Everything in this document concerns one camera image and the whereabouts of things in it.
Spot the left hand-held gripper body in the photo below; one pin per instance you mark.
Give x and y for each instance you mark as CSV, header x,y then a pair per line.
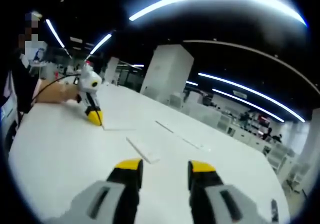
x,y
90,80

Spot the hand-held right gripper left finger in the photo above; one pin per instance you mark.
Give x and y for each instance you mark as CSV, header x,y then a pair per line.
x,y
102,199

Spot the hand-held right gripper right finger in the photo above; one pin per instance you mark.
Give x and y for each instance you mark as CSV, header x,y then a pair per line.
x,y
227,204

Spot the long white socket holder cover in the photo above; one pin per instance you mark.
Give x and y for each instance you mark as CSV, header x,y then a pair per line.
x,y
182,136

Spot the person's left hand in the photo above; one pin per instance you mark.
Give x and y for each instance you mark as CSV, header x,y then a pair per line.
x,y
70,93

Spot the narrow ceiling light strip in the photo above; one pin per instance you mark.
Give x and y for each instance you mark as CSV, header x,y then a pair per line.
x,y
55,33
100,44

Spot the white office chair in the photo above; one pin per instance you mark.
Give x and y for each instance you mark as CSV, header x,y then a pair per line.
x,y
277,157

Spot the short ceiling light strip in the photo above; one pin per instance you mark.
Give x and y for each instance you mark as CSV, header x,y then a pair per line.
x,y
250,105

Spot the ceiling air vent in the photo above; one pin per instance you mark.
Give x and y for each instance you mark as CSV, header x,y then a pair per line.
x,y
240,94

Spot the long ceiling light strip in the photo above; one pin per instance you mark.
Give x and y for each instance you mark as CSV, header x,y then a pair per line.
x,y
250,91

